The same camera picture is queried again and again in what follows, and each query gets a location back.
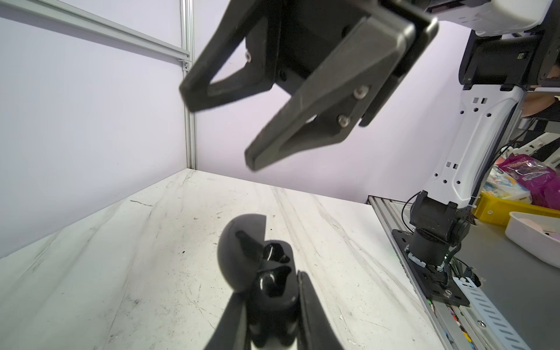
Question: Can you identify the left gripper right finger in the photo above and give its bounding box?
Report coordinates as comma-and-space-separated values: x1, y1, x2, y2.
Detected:
297, 271, 344, 350

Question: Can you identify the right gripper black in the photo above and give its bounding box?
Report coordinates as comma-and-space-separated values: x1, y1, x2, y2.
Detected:
179, 1, 438, 171

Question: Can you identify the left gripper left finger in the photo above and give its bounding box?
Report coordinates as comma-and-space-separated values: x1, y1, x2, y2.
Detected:
205, 293, 249, 350

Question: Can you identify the black earbud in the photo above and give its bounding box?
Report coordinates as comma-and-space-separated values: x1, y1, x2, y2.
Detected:
258, 266, 292, 298
263, 243, 290, 264

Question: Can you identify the black earbud charging case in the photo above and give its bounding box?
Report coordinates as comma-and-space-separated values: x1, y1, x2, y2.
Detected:
217, 214, 299, 349

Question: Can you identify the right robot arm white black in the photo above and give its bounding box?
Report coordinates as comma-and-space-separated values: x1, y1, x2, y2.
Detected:
179, 1, 559, 267

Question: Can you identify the yellow storage bin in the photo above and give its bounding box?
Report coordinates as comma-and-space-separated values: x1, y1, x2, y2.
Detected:
472, 193, 559, 228

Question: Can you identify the white plastic tray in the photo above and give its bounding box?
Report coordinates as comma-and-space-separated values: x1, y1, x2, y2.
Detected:
505, 211, 559, 268

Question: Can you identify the pink plastic bag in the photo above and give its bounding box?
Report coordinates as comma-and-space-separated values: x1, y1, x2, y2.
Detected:
498, 154, 559, 210

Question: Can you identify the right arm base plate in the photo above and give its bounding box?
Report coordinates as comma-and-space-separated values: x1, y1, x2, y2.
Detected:
391, 229, 470, 306

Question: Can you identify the aluminium mounting rail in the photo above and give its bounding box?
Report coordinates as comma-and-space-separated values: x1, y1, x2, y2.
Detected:
368, 195, 529, 349

